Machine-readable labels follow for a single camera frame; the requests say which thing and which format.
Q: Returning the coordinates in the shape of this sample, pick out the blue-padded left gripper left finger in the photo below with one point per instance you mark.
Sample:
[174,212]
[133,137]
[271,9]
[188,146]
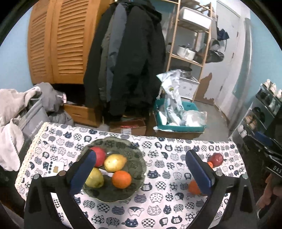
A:
[40,211]

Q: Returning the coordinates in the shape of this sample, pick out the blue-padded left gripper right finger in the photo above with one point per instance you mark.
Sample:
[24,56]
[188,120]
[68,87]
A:
[240,210]

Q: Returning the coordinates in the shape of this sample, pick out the small green-yellow pear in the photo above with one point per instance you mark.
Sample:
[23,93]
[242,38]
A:
[95,179]

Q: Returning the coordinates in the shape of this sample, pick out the large red apple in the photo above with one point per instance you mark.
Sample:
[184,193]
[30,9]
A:
[100,156]

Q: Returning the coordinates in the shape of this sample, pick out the large orange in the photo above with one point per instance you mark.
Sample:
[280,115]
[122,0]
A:
[193,188]

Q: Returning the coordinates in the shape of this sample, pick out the small red apple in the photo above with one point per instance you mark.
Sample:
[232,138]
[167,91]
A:
[216,159]

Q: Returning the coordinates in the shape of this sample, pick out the medium orange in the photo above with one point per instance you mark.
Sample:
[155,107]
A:
[121,179]

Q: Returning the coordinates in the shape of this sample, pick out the person's right hand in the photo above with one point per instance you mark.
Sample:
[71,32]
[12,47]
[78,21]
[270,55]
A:
[265,199]

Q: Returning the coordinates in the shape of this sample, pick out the grey shoe rack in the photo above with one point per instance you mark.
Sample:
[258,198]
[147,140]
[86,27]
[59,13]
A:
[261,113]

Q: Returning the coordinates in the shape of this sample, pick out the green patterned glass plate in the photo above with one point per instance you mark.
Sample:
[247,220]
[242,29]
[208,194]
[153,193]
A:
[135,166]

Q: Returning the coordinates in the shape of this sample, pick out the cat-print white tablecloth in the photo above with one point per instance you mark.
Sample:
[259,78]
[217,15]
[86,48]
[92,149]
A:
[163,200]

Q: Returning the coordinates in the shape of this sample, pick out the grey clothes pile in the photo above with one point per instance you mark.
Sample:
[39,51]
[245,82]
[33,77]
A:
[22,115]

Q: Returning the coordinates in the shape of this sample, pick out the clear plastic bag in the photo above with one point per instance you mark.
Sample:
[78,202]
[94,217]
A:
[194,118]

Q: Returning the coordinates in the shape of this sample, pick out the teal cardboard box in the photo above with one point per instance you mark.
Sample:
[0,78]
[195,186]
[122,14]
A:
[161,119]

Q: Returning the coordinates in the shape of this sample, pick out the white patterned storage drawer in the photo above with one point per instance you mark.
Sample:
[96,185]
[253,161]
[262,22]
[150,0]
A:
[188,87]

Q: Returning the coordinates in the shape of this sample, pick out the white pot on shelf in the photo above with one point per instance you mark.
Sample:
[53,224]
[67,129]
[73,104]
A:
[185,52]

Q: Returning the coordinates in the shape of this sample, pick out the wooden shelf rack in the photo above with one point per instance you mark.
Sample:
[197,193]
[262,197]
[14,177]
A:
[184,33]

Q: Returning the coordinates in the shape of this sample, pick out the dark hanging coats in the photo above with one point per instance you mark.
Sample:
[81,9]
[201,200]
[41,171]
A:
[125,58]

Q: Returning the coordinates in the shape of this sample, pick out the white storage bin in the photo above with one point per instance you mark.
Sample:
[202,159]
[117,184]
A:
[195,17]

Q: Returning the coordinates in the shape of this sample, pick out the wooden louvered closet door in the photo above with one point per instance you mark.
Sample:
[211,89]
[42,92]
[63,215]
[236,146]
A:
[59,39]

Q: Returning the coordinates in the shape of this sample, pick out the white printed drawstring bag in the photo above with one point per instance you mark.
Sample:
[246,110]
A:
[172,107]

